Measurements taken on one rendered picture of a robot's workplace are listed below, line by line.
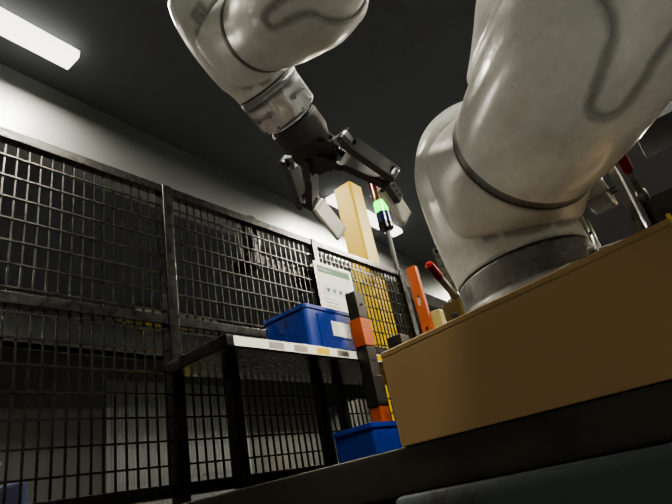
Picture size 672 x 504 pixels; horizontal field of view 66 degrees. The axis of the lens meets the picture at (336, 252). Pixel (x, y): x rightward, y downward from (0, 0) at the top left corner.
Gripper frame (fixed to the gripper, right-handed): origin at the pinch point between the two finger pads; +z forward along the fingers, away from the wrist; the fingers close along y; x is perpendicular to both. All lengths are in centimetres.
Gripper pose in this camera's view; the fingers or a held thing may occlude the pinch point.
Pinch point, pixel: (368, 222)
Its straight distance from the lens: 82.2
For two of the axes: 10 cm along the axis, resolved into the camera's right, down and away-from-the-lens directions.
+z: 5.7, 7.0, 4.4
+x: 4.1, -7.0, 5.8
